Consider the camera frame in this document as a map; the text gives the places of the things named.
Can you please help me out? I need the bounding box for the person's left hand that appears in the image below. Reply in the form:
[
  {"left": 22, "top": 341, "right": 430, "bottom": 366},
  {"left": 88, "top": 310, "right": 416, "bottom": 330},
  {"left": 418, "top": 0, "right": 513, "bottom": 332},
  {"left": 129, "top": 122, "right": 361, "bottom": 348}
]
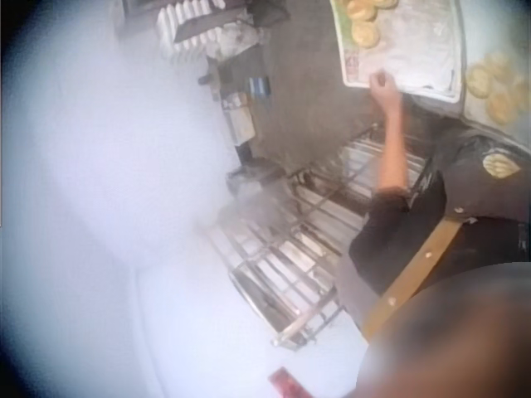
[{"left": 368, "top": 70, "right": 402, "bottom": 104}]

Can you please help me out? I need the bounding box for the white baking tray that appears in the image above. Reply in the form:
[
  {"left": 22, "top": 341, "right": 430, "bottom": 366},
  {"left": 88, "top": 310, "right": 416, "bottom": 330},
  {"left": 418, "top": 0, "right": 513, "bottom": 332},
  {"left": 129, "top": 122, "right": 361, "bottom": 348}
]
[{"left": 330, "top": 0, "right": 465, "bottom": 104}]

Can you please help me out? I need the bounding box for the white baking paper sheet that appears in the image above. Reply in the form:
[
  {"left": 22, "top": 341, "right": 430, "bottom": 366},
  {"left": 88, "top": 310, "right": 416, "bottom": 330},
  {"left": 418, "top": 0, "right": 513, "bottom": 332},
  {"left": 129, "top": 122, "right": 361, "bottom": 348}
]
[{"left": 343, "top": 0, "right": 457, "bottom": 95}]

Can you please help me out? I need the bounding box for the cluttered shelf with boxes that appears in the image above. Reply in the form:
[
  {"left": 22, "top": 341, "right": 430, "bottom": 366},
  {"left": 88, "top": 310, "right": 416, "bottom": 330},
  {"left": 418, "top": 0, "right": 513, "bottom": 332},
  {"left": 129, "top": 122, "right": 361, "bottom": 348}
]
[{"left": 218, "top": 73, "right": 275, "bottom": 145}]

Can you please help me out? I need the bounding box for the metal tray rack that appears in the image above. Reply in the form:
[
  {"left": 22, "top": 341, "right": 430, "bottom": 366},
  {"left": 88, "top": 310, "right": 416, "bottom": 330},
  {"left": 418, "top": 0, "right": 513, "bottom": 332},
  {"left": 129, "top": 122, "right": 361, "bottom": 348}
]
[{"left": 207, "top": 122, "right": 431, "bottom": 352}]

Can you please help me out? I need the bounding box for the wooden stick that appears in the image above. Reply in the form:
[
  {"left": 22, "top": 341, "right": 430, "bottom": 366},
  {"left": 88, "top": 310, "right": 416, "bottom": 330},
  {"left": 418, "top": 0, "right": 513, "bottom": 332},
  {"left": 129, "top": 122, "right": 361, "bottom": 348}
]
[{"left": 271, "top": 310, "right": 321, "bottom": 347}]

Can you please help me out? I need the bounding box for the red flat object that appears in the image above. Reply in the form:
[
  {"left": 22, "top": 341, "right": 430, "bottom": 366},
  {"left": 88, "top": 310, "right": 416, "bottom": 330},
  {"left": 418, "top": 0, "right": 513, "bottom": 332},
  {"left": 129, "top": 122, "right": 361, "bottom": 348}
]
[{"left": 267, "top": 366, "right": 309, "bottom": 398}]

